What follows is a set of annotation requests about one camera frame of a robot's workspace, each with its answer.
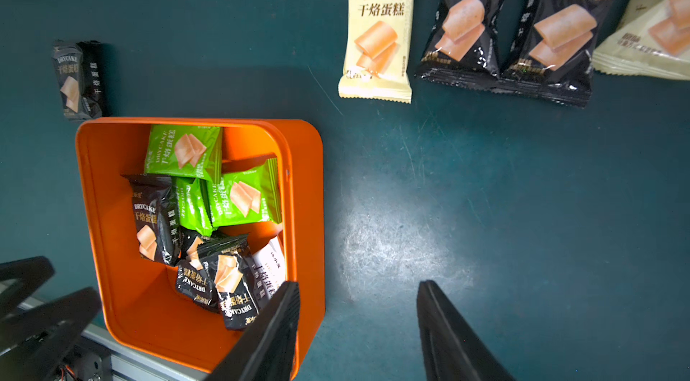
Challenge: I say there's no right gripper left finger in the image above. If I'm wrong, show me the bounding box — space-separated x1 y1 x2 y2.
207 281 300 380

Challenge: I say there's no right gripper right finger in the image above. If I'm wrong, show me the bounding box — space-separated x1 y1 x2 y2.
417 280 514 380

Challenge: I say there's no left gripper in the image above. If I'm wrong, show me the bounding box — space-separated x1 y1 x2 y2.
1 256 102 380

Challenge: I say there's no orange storage box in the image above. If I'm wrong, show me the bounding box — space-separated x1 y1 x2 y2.
75 118 325 372

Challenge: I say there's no black cookie packet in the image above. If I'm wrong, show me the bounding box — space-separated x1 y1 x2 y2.
51 41 107 121
494 0 615 108
415 0 504 90

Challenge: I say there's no cream cookie packet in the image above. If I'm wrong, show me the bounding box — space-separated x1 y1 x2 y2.
593 0 689 81
338 0 414 104

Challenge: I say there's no white packet in box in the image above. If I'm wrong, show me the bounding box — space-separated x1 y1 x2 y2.
253 235 287 299

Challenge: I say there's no front black packet in box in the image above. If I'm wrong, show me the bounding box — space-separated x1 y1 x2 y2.
176 232 268 331

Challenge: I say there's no black packet in box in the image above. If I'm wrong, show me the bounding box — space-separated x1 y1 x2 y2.
176 232 268 331
122 174 181 267

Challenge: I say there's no green cookie packet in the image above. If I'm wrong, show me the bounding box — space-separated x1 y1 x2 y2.
206 157 283 228
172 177 215 237
144 124 222 183

